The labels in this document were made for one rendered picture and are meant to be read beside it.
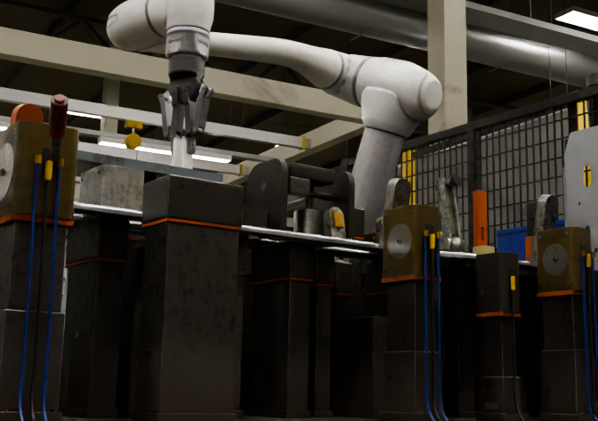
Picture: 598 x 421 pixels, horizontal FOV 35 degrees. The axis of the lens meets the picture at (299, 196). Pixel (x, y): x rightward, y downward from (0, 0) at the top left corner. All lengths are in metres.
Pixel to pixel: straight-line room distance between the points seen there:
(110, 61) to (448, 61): 3.80
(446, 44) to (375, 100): 7.97
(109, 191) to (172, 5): 0.52
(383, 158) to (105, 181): 0.85
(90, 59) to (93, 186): 6.40
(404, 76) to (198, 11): 0.54
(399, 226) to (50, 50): 6.55
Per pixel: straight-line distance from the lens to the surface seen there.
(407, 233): 1.54
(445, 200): 2.10
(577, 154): 2.24
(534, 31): 12.25
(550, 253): 1.79
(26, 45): 7.91
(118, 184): 1.62
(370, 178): 2.26
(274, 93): 8.62
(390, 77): 2.25
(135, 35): 2.08
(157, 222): 1.31
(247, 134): 9.82
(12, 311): 1.16
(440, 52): 10.23
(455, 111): 10.05
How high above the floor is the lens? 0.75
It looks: 12 degrees up
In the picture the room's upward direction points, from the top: 1 degrees clockwise
